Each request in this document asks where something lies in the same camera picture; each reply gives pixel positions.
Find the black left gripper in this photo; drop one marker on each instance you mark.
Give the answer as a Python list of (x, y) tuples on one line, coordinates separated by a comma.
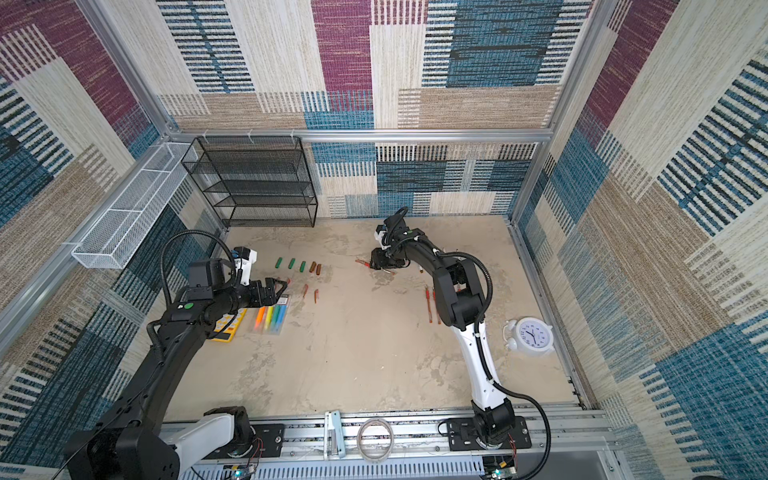
[(271, 298)]

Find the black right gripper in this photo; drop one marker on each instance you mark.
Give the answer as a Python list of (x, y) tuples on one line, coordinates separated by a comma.
[(381, 259)]

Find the red gel pen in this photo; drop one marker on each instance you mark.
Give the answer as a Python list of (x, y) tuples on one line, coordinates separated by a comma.
[(436, 311), (368, 265), (428, 302)]

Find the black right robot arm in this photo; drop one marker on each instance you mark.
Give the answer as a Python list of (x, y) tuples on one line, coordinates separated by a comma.
[(463, 294)]

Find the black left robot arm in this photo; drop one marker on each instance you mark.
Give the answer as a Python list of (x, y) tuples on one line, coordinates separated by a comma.
[(126, 441)]

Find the highlighter set clear case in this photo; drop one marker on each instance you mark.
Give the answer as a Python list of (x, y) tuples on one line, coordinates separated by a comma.
[(270, 320)]

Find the yellow calculator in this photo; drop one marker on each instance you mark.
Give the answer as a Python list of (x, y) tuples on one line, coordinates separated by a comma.
[(227, 326)]

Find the white alarm clock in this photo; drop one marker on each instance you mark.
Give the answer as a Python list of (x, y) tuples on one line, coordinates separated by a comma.
[(530, 336)]

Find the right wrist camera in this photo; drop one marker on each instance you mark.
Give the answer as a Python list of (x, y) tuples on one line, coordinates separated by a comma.
[(381, 236)]

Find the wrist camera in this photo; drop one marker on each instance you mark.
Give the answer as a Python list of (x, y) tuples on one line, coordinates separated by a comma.
[(381, 236), (245, 258)]

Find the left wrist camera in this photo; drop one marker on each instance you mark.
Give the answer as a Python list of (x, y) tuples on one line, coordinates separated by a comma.
[(245, 258)]

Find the black wire mesh shelf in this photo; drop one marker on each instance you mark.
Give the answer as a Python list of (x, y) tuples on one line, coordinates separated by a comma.
[(261, 181)]

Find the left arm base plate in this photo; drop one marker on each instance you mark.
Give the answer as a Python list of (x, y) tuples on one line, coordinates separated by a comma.
[(263, 440)]

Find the aluminium rail bracket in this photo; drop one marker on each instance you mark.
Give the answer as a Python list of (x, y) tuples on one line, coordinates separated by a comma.
[(333, 437)]

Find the white wire mesh basket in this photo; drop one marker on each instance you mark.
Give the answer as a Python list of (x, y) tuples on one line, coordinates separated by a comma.
[(118, 233)]

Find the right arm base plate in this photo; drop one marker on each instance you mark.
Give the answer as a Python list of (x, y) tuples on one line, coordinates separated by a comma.
[(463, 435)]

